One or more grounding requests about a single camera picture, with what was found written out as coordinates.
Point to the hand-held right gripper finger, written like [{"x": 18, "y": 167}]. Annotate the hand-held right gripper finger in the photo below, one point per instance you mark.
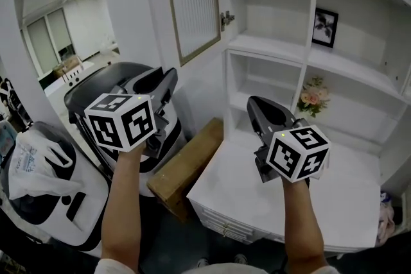
[
  {"x": 256, "y": 118},
  {"x": 274, "y": 104}
]

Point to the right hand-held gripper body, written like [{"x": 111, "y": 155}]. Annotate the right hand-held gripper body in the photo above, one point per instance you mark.
[{"x": 297, "y": 154}]

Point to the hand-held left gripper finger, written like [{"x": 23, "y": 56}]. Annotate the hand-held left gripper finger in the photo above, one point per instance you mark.
[
  {"x": 171, "y": 83},
  {"x": 144, "y": 72}
]

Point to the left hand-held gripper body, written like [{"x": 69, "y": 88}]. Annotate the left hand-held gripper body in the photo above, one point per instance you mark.
[{"x": 110, "y": 125}]

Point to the ribbed glass cabinet door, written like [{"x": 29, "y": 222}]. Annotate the ribbed glass cabinet door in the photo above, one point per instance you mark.
[{"x": 192, "y": 0}]

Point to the person's right forearm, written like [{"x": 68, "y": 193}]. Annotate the person's right forearm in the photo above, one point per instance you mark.
[{"x": 303, "y": 224}]

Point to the person's left forearm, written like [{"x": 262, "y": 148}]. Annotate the person's left forearm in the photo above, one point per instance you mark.
[{"x": 123, "y": 202}]

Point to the metal door hinge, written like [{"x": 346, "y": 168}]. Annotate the metal door hinge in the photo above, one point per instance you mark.
[{"x": 226, "y": 20}]

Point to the white shelf cabinet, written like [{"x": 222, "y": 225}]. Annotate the white shelf cabinet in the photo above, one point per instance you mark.
[{"x": 273, "y": 3}]

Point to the pink flower bouquet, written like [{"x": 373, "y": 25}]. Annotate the pink flower bouquet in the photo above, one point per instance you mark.
[{"x": 313, "y": 96}]

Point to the white table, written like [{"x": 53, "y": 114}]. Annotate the white table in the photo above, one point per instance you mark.
[{"x": 57, "y": 86}]

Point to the white drawer unit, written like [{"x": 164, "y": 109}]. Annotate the white drawer unit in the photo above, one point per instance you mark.
[{"x": 237, "y": 189}]

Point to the small brown cardboard box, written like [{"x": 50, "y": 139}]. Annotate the small brown cardboard box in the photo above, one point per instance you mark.
[{"x": 65, "y": 65}]

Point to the black framed picture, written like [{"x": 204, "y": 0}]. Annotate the black framed picture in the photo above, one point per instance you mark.
[{"x": 325, "y": 28}]

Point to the white plastic bag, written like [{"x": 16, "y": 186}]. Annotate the white plastic bag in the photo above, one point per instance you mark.
[{"x": 29, "y": 170}]

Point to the white and black machine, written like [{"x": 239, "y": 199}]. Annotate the white and black machine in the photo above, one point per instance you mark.
[{"x": 86, "y": 218}]

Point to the person's right shoe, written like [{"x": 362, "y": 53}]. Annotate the person's right shoe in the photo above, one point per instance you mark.
[{"x": 241, "y": 258}]

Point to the person's shoe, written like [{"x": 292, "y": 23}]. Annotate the person's shoe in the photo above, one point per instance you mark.
[
  {"x": 241, "y": 258},
  {"x": 202, "y": 262}
]

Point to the person's white shirt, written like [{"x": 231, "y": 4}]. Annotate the person's white shirt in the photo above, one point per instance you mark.
[{"x": 224, "y": 269}]

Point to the person's left shoe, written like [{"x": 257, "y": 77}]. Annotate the person's left shoe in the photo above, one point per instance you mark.
[{"x": 202, "y": 262}]

